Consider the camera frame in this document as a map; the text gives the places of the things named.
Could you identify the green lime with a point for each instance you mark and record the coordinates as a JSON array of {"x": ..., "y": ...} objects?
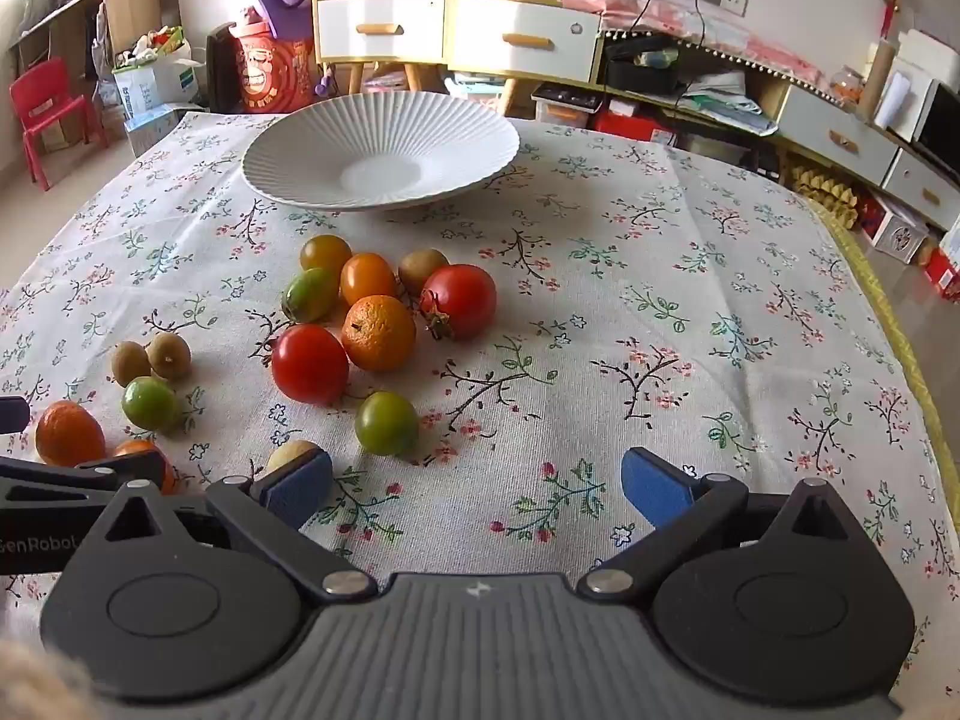
[{"x": 386, "y": 424}]

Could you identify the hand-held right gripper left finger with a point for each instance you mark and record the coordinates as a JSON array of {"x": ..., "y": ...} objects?
[{"x": 300, "y": 486}]

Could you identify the white ribbed plate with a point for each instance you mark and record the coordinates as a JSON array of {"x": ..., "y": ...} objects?
[{"x": 390, "y": 165}]

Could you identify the red printed bucket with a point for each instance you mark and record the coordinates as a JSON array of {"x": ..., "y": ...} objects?
[{"x": 266, "y": 75}]

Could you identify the orange oval tomato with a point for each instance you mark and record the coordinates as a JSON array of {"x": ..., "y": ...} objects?
[{"x": 367, "y": 277}]

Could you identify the wooden shelf with cardboard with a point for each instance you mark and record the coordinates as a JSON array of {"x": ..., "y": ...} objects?
[{"x": 127, "y": 0}]

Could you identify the beige round fruit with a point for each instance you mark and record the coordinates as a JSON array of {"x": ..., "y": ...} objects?
[{"x": 289, "y": 456}]

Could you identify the low wooden cabinet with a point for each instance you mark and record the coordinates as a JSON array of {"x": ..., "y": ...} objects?
[{"x": 840, "y": 139}]

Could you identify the beige fuzzy clothing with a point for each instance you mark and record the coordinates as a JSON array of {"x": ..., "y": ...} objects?
[{"x": 37, "y": 682}]

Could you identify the clear box with black lid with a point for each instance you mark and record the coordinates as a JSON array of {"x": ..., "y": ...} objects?
[{"x": 562, "y": 101}]

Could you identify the black heater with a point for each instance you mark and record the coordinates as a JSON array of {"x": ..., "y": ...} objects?
[{"x": 221, "y": 71}]

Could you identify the wooden cabinet with white drawers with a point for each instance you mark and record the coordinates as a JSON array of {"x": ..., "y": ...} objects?
[{"x": 382, "y": 26}]

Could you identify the white box of toys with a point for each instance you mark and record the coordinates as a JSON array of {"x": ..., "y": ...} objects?
[{"x": 157, "y": 82}]

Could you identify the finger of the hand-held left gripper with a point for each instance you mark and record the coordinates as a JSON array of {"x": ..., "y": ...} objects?
[
  {"x": 11, "y": 416},
  {"x": 60, "y": 480}
]

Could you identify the orange tangerine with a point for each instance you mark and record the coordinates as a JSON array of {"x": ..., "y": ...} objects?
[
  {"x": 379, "y": 334},
  {"x": 69, "y": 433}
]

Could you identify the yellow round tomato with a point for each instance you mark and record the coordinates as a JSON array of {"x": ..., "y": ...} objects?
[{"x": 326, "y": 253}]

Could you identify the small green fruit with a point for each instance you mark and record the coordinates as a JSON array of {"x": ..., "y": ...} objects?
[{"x": 150, "y": 403}]

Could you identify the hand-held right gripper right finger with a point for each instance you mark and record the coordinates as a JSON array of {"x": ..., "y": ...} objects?
[{"x": 652, "y": 486}]

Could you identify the red plastic chair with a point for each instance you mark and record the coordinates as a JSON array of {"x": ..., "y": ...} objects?
[{"x": 45, "y": 101}]

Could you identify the red box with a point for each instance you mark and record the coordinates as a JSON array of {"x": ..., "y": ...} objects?
[{"x": 622, "y": 124}]

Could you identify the red tomato with stem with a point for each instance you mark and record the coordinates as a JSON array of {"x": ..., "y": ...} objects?
[{"x": 461, "y": 300}]

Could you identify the black bag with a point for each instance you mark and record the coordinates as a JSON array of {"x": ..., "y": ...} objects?
[{"x": 637, "y": 75}]

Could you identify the small brown kiwi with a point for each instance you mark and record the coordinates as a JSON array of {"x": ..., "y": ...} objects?
[{"x": 420, "y": 268}]

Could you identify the brown longan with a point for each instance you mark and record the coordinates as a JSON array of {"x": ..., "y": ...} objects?
[
  {"x": 169, "y": 356},
  {"x": 129, "y": 361}
]

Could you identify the green and red tomato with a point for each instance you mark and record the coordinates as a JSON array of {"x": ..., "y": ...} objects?
[{"x": 307, "y": 294}]

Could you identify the small orange tomato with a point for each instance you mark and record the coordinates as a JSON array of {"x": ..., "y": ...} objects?
[{"x": 139, "y": 448}]

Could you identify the light blue tissue box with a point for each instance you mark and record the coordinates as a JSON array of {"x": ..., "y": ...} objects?
[{"x": 150, "y": 127}]

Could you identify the clear box with teal lid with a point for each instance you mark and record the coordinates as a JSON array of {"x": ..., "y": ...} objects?
[{"x": 472, "y": 86}]

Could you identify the floral tablecloth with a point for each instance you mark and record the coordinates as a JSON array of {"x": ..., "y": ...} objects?
[{"x": 675, "y": 390}]

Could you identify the pink patterned cloth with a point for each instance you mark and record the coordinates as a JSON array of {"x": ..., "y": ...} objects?
[{"x": 675, "y": 11}]

